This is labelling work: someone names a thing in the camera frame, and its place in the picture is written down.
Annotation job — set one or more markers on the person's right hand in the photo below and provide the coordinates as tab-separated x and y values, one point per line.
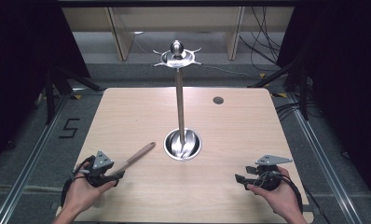
277	197

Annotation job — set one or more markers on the person's left hand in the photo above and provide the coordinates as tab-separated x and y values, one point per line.
81	191

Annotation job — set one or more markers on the black tripod stand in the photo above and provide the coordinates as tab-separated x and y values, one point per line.
51	93
303	90

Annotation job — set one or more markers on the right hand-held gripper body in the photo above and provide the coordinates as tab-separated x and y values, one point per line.
269	177

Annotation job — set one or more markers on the aluminium floor rail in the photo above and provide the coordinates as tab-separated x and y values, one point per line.
31	158
323	155

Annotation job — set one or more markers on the light wooden desk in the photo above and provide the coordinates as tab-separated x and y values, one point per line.
174	18

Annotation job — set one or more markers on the black curtain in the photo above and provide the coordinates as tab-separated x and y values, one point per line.
22	62
345	77

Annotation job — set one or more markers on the metal utensil rack stand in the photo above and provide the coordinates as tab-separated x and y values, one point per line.
181	102

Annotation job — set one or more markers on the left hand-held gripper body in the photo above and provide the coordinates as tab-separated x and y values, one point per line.
101	163

